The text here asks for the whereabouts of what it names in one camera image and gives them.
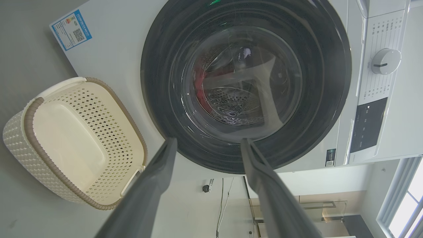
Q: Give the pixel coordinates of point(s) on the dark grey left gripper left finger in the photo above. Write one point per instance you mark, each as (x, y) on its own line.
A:
(142, 198)

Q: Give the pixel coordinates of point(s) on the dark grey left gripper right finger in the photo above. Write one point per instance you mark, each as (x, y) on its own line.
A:
(277, 205)

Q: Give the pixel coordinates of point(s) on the round dark washing machine door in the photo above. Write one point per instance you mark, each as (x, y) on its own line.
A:
(158, 76)

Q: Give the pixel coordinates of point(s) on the red garment white stripes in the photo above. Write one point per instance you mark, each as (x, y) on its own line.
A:
(200, 86)

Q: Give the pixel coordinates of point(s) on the cream perforated laundry basket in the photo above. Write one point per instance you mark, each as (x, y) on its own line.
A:
(69, 142)

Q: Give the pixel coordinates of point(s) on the washing machine drum opening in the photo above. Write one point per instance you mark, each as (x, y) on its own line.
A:
(231, 102)

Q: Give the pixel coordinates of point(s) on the black washing machine display panel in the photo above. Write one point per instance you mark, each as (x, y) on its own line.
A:
(367, 125)

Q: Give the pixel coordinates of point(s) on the white front-load washing machine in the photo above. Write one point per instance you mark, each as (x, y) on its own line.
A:
(115, 59)

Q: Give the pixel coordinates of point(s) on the small black QR sticker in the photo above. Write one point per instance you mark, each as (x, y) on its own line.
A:
(330, 157)

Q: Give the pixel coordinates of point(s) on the white framed window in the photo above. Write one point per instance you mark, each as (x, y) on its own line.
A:
(403, 205)

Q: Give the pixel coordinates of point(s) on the white round control knob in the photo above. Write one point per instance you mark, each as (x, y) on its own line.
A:
(386, 61)

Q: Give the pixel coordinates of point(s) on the blue energy label sticker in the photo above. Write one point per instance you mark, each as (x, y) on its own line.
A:
(71, 30)

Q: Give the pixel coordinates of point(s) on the white detergent drawer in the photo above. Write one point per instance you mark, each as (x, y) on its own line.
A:
(386, 8)

